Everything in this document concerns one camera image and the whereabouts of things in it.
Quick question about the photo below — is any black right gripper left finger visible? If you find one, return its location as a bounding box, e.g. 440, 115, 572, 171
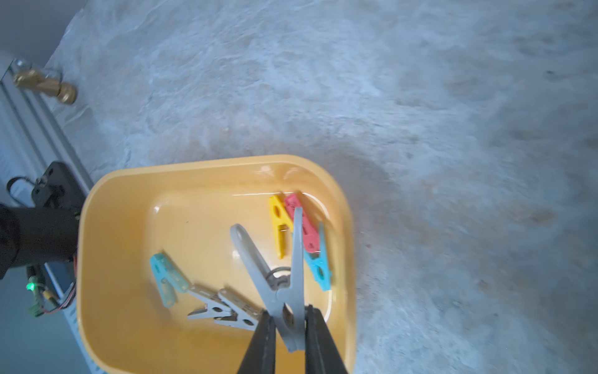
237, 310, 277, 374

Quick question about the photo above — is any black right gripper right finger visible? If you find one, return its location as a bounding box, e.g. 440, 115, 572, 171
305, 305, 348, 374

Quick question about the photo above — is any grey clothespin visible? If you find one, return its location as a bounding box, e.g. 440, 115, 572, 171
230, 207, 305, 353
187, 285, 262, 331

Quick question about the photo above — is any yellow clothespin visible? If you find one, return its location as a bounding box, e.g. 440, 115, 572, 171
268, 196, 294, 260

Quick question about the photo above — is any yellow plastic storage tray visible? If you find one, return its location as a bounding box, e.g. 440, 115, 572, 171
77, 155, 357, 373

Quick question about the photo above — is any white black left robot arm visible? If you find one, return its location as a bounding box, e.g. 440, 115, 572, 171
1, 205, 79, 277

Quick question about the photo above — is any teal clothespin tray bottom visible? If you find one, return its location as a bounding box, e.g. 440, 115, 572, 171
150, 253, 190, 308

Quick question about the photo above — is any pink clothespin in tray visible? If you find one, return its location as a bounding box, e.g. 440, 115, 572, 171
283, 193, 320, 256

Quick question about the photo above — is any left controller board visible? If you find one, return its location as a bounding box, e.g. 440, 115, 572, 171
26, 265, 76, 318

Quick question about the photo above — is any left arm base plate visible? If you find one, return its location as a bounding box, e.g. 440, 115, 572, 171
31, 161, 86, 215

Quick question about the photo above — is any aluminium front rail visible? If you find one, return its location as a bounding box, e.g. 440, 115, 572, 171
1, 66, 93, 194

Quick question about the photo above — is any brass fitting near rail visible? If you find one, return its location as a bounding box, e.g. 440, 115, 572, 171
13, 70, 77, 105

